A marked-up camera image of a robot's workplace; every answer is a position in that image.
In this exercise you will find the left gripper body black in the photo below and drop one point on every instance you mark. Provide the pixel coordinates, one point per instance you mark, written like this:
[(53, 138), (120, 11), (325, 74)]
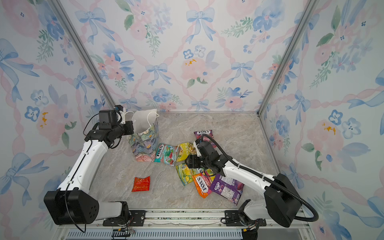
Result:
[(124, 129)]

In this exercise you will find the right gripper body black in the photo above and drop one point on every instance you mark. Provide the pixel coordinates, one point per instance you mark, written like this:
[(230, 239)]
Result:
[(199, 162)]

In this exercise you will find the right aluminium corner post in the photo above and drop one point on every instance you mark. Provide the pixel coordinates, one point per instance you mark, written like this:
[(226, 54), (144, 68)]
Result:
[(291, 47)]

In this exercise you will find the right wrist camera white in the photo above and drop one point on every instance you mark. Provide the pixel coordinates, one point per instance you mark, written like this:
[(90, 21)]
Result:
[(196, 143)]

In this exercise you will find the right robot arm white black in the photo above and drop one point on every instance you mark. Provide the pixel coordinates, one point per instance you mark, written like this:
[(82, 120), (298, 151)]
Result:
[(277, 205)]

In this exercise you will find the aluminium corner post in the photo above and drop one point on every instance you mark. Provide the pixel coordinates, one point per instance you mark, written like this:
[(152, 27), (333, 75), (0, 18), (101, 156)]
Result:
[(291, 47), (68, 26)]

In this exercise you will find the orange Fox's candy bag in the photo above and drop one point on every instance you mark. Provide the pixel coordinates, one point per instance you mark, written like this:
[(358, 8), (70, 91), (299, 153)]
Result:
[(203, 182)]

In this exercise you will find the yellow candy bag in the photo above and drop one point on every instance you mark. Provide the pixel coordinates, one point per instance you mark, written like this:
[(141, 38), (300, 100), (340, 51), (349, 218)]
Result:
[(185, 150)]

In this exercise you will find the left aluminium corner post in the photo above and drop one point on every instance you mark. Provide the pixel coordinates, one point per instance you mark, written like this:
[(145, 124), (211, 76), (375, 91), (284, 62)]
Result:
[(68, 26)]

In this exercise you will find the purple berries candy bag upper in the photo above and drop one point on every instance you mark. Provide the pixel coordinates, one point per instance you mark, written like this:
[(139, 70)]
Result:
[(205, 132)]

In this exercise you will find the green lemon candy bag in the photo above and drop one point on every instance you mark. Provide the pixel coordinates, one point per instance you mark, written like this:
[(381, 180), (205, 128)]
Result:
[(186, 174)]

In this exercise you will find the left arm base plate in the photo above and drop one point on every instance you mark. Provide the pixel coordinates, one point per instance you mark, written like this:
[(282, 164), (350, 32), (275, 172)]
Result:
[(133, 218)]

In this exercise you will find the aluminium mounting rail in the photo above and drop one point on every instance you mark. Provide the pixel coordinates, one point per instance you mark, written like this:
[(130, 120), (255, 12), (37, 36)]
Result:
[(192, 219)]

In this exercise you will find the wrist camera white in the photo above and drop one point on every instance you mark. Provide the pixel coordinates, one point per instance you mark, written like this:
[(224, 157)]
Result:
[(196, 143), (114, 116)]

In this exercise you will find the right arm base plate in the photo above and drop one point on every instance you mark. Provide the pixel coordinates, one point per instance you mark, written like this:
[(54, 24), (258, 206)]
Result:
[(236, 219)]

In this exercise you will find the black connector with wires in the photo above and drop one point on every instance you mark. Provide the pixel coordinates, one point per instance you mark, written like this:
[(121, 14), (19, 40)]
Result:
[(124, 233)]

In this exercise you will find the teal mint candy bag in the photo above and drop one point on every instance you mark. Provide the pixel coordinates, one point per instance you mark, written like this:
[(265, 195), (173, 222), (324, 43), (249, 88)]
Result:
[(167, 154)]

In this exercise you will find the small red snack packet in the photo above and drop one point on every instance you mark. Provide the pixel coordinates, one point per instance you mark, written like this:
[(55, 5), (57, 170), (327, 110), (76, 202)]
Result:
[(141, 184)]

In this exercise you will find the floral paper gift bag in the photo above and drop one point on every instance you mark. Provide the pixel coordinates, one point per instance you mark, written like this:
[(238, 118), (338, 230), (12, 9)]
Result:
[(144, 141)]

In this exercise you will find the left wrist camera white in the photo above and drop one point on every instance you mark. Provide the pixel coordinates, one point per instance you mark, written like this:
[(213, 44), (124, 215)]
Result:
[(114, 116)]

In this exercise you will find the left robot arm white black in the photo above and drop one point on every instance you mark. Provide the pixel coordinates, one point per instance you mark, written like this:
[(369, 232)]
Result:
[(70, 203)]

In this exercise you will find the purple candy bag back side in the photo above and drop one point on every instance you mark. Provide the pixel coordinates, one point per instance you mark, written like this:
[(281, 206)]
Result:
[(228, 188)]

